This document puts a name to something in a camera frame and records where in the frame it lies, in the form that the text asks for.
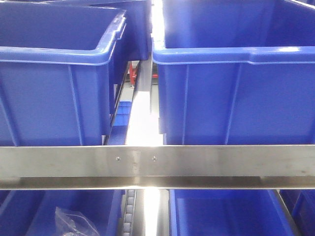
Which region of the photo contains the upper blue bin right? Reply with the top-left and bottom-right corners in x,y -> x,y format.
153,0 -> 315,145

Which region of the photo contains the blue bin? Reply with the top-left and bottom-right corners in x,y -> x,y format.
39,0 -> 152,61
280,189 -> 315,236
0,1 -> 126,147
169,189 -> 299,236
0,190 -> 125,236
153,0 -> 315,145

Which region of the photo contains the lower blue bin right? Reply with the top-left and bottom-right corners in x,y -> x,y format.
169,189 -> 299,236

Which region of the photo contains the blue bin behind left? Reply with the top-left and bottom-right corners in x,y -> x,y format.
39,0 -> 152,61

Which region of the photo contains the upper blue bin left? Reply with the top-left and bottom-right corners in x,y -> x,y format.
0,1 -> 126,147

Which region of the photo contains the clear plastic bag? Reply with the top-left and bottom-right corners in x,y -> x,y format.
54,207 -> 100,236

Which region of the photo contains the lower blue bin left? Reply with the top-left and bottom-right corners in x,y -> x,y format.
0,190 -> 125,236

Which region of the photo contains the blue bin far right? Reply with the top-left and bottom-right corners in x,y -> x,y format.
280,189 -> 315,236

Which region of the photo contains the stainless steel shelf frame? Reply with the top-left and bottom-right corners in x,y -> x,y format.
0,0 -> 315,236

